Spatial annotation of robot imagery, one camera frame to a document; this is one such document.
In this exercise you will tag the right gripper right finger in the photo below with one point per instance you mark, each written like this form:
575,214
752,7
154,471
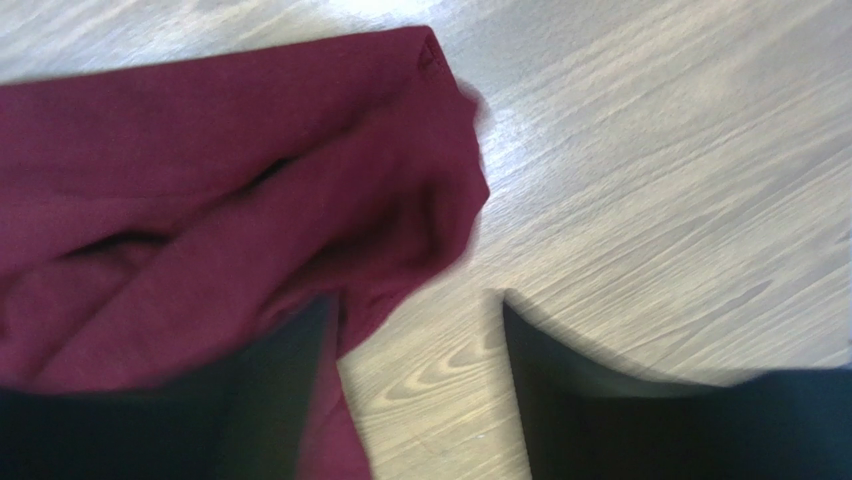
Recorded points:
584,420

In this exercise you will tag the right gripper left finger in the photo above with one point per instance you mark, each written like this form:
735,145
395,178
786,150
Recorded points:
240,417

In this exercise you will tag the maroon t shirt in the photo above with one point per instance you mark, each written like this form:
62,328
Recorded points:
158,217

